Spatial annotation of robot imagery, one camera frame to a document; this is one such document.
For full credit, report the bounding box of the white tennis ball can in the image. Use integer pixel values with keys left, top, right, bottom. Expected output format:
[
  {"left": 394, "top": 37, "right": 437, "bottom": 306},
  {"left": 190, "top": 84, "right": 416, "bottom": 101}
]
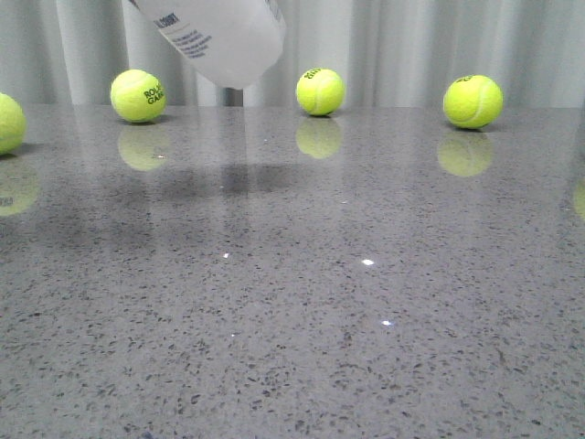
[{"left": 133, "top": 0, "right": 286, "bottom": 90}]

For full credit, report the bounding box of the centre tennis ball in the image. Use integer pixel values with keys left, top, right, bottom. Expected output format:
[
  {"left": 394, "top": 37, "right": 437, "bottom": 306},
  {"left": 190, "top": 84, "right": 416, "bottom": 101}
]
[{"left": 296, "top": 68, "right": 346, "bottom": 116}]

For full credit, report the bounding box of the tennis ball with black lettering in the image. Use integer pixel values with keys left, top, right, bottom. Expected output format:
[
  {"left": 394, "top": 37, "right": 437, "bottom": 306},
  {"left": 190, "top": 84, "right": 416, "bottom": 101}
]
[{"left": 110, "top": 70, "right": 166, "bottom": 123}]

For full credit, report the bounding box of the right tennis ball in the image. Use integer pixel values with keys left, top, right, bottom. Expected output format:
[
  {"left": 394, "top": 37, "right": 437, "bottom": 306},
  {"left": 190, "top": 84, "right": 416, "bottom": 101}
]
[{"left": 443, "top": 75, "right": 504, "bottom": 129}]

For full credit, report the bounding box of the far left tennis ball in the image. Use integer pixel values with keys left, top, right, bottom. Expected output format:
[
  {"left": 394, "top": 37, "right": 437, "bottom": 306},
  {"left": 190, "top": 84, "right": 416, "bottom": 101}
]
[{"left": 0, "top": 93, "right": 27, "bottom": 155}]

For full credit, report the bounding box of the grey pleated curtain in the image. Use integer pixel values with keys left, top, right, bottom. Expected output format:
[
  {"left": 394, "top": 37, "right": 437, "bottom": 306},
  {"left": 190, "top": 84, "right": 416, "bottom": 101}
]
[{"left": 1, "top": 1, "right": 584, "bottom": 108}]

